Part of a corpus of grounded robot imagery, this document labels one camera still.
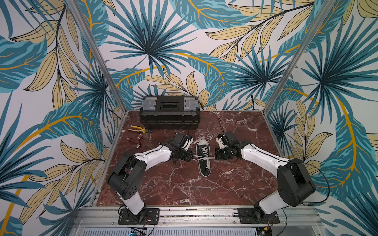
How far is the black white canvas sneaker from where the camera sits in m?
0.87

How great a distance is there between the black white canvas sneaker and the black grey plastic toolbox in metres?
0.14

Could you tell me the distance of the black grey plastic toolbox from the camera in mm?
971
